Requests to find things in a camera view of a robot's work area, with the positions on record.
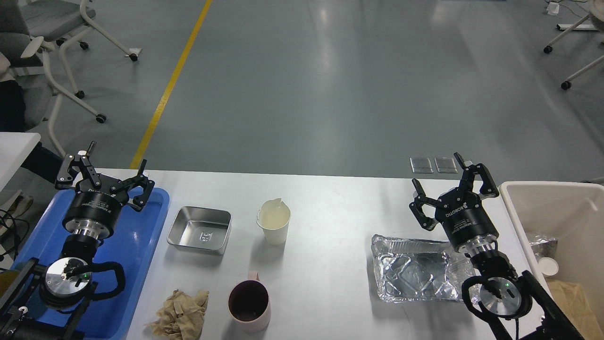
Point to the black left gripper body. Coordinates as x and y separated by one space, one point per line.
95 212

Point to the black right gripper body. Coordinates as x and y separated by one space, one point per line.
464 218

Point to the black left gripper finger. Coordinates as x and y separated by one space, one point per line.
121 189
78 173

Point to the stainless steel rectangular tray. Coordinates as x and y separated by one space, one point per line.
200 230

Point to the pink ribbed mug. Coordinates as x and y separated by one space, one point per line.
249 304

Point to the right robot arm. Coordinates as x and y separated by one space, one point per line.
498 292

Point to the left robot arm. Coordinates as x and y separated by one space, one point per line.
74 280

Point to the right metal floor plate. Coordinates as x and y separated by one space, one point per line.
445 165

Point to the metal floor plate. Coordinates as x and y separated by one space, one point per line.
421 165
445 165

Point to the aluminium foil container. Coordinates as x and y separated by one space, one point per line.
418 270

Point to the left metal floor plate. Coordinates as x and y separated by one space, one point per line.
421 165

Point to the small white side table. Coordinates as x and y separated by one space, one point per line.
14 148

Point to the blue plastic tray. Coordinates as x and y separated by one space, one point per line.
132 245

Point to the crumpled foil in bin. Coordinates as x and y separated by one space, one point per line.
542 245

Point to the beige plastic waste bin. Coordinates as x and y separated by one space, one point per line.
574 214

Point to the small white cup in bin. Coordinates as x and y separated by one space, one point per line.
548 266

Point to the brown paper bag in bin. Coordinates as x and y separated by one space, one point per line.
572 300

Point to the crumpled brown paper napkin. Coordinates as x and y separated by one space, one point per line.
182 316

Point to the white paper cup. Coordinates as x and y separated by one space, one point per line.
273 218

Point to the grey office chair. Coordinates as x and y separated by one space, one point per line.
57 21

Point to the white chair frame left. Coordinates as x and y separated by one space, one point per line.
29 59

